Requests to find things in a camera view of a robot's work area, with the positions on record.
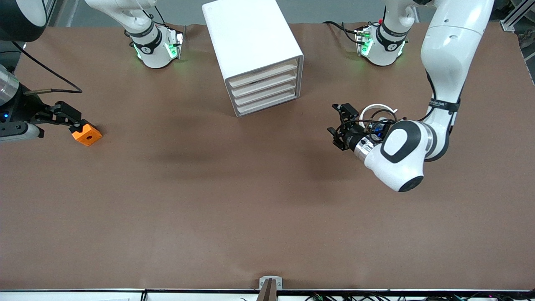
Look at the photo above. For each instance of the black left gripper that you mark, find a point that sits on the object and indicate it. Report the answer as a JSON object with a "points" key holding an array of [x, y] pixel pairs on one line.
{"points": [[350, 136]]}

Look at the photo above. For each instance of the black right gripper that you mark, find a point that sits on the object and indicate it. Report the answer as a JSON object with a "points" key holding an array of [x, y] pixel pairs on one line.
{"points": [[26, 110]]}

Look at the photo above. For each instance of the white drawer holding button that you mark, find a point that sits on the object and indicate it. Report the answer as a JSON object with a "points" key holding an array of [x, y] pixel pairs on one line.
{"points": [[263, 74]]}

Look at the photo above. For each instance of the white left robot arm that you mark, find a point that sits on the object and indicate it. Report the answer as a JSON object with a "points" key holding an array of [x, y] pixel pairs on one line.
{"points": [[397, 167]]}

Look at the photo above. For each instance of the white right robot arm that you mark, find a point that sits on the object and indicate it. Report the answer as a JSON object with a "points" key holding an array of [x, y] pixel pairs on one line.
{"points": [[152, 54]]}

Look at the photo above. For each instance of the orange cube with hole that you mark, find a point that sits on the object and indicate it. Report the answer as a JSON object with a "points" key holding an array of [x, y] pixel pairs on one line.
{"points": [[90, 136]]}

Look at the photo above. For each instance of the white curved plastic part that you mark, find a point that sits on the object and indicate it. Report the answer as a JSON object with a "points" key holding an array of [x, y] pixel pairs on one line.
{"points": [[378, 105]]}

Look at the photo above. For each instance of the brown table cover sheet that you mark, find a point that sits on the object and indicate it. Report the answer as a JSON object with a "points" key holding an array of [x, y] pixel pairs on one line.
{"points": [[267, 209]]}

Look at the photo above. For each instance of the grey metal bracket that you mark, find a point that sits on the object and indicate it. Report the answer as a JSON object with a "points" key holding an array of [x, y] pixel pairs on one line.
{"points": [[271, 279]]}

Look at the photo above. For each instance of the dark camera pole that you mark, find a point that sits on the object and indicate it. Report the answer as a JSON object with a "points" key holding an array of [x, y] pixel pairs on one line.
{"points": [[268, 292]]}

